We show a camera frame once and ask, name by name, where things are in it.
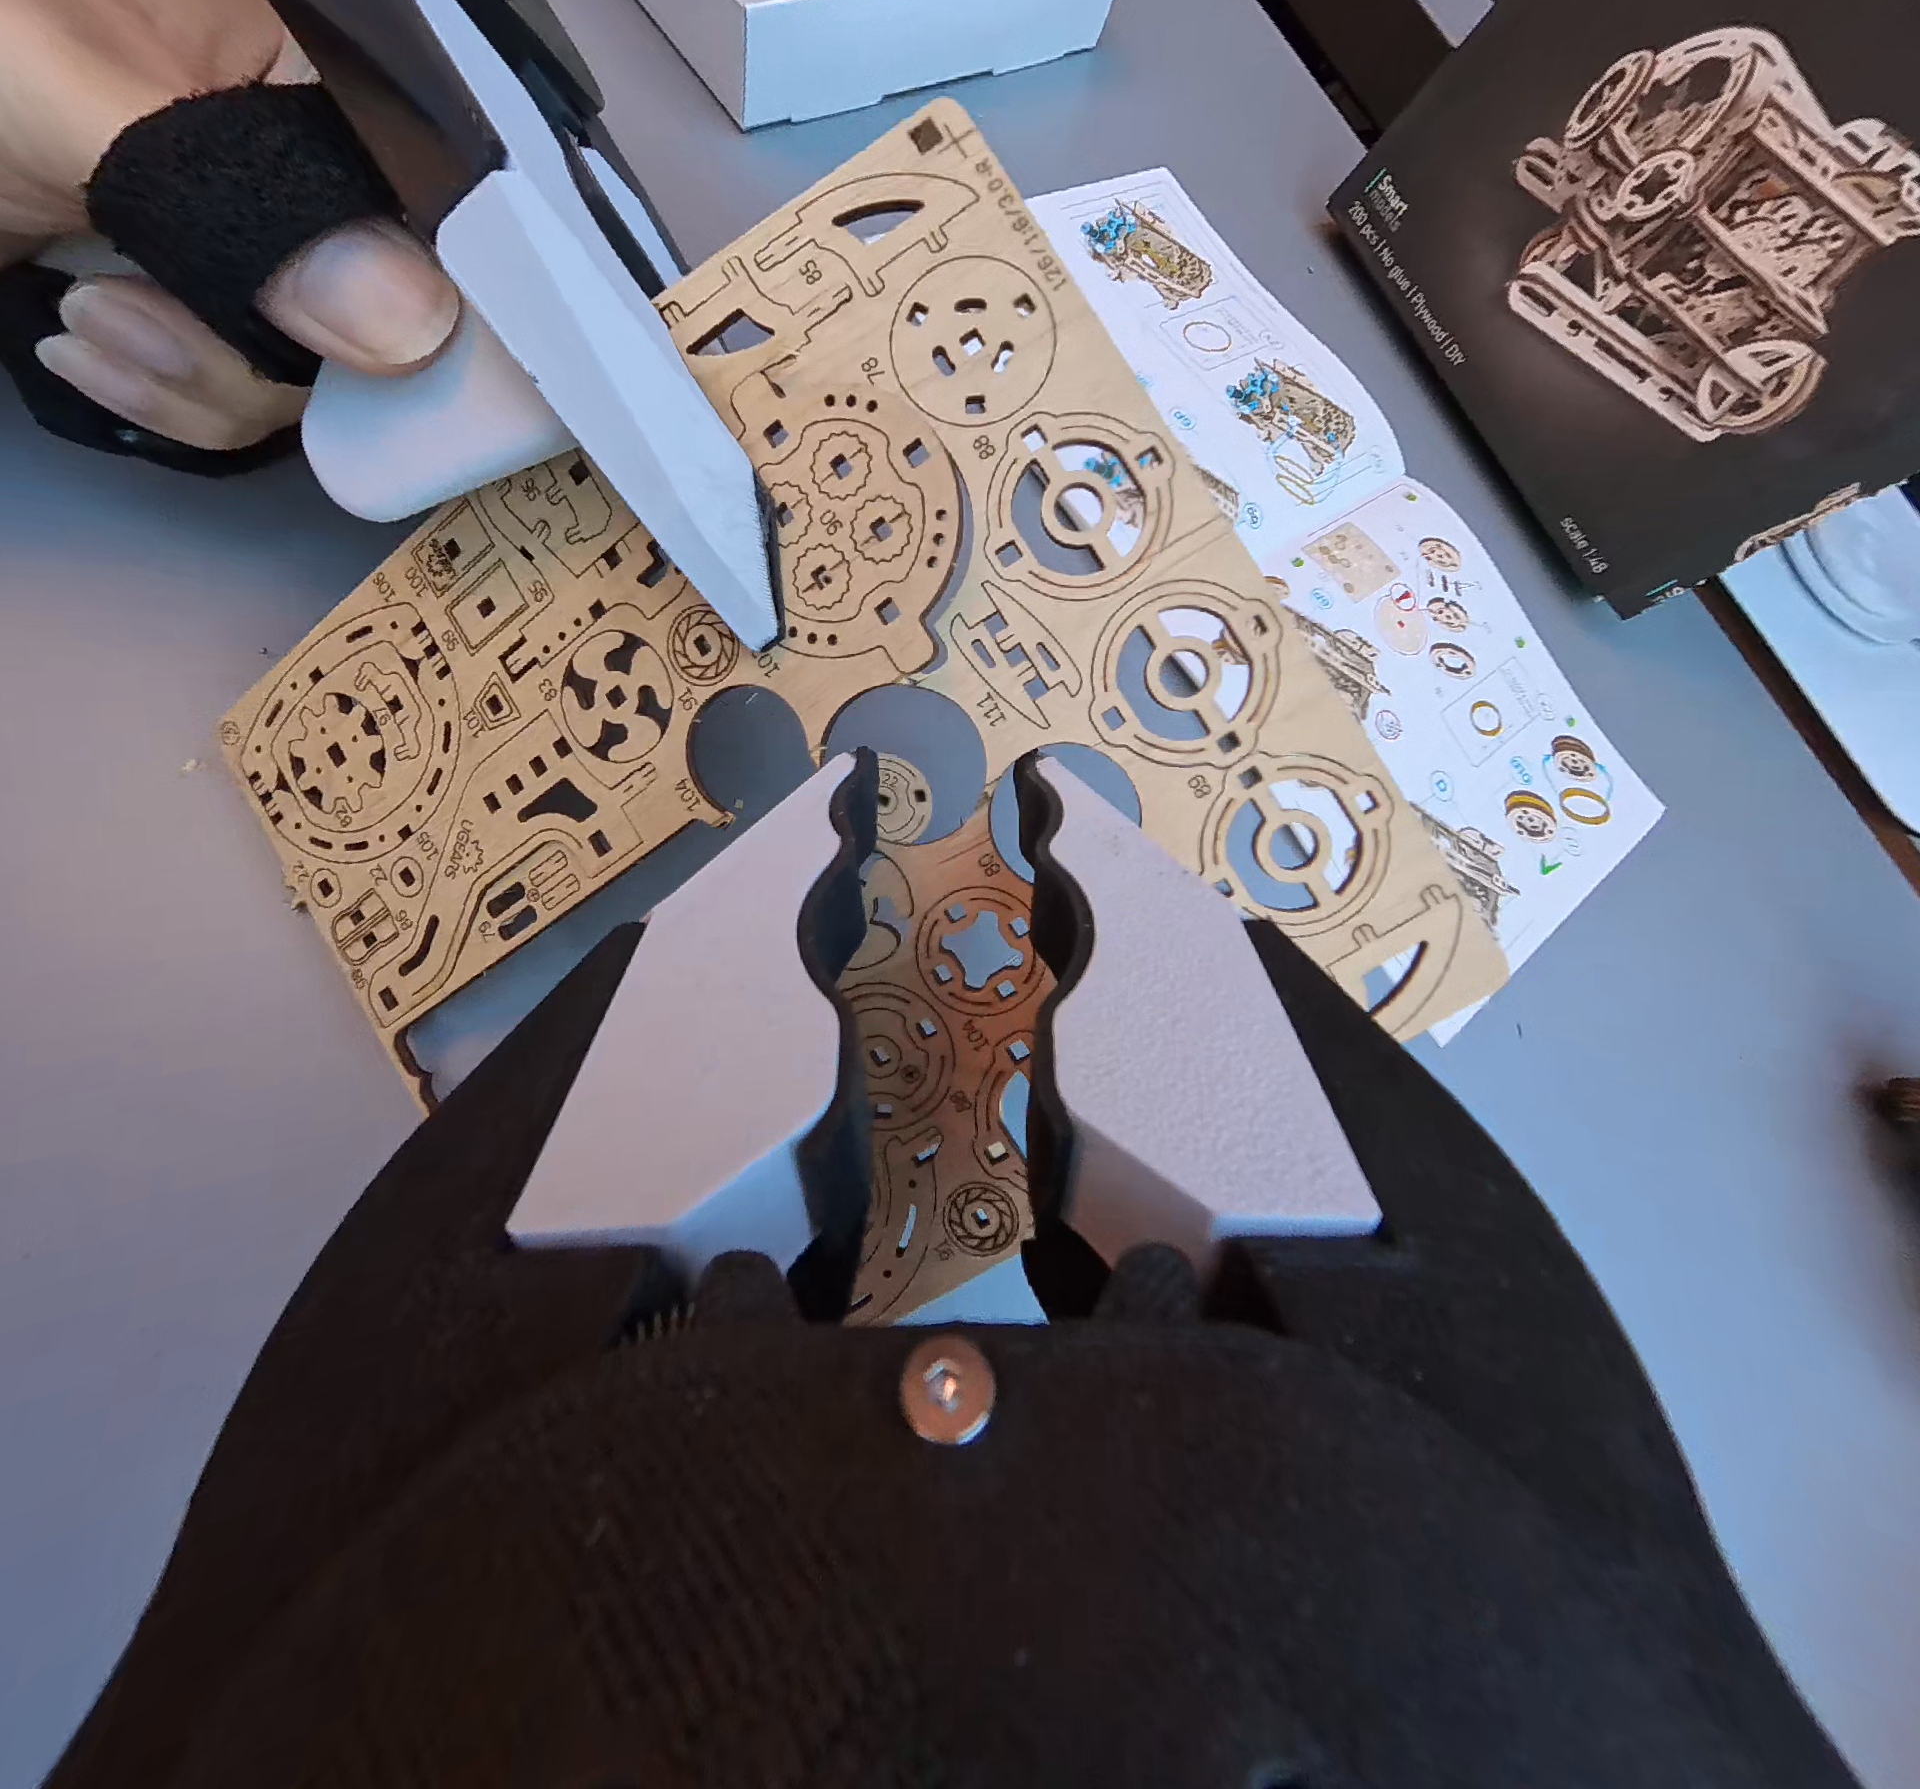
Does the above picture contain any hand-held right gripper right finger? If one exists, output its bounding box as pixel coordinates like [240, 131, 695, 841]
[988, 752, 1383, 1318]

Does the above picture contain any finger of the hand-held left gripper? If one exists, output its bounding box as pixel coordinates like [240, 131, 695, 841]
[297, 304, 581, 525]
[434, 131, 782, 646]

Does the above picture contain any person's left hand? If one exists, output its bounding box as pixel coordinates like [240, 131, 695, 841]
[0, 0, 461, 456]

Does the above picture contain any black puzzle packaging box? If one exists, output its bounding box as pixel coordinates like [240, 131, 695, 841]
[1328, 0, 1920, 621]

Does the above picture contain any folded instruction leaflet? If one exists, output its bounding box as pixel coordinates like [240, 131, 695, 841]
[1035, 170, 1665, 1049]

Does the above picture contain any white cardboard box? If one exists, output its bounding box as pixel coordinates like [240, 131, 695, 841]
[524, 0, 1129, 133]

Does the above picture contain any laser-cut wooden puzzle sheet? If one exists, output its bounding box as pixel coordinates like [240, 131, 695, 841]
[216, 95, 1511, 1318]

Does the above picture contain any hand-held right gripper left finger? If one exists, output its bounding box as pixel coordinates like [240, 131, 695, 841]
[506, 752, 880, 1318]

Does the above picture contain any grey desk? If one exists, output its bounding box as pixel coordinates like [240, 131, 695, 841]
[0, 0, 1920, 1789]

